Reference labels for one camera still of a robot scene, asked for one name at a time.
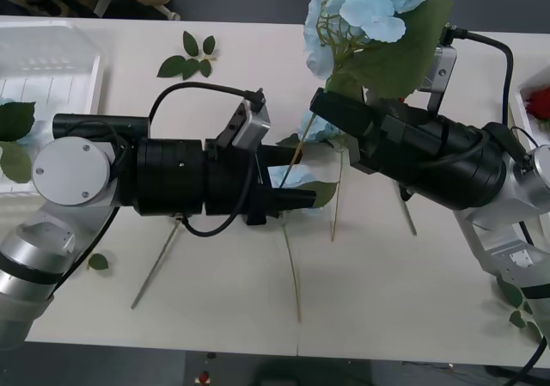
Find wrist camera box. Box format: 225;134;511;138
419;44;460;119
205;97;272;155

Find small pale blue flower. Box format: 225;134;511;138
276;113;347;242

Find dark robot torso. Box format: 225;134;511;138
251;354;375;386

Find shallow white box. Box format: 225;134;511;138
510;72;550;155
0;20;107;196

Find large pale blue flower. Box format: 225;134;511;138
278;0;455;189

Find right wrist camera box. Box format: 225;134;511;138
419;44;460;119

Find pale blue flower green leaves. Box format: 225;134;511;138
0;96;38;186

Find black left wrist camera cable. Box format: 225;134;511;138
148;82;266;123

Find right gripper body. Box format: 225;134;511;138
348;100;448;189

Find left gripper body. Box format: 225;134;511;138
202;144;269;226

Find red rose with green stem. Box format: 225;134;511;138
524;88;550;134
131;218;180;310

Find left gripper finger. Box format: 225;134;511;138
260;187;318;214
256;144;304;176

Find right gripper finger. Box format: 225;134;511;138
309;87;376;141

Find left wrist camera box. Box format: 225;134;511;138
205;97;272;155

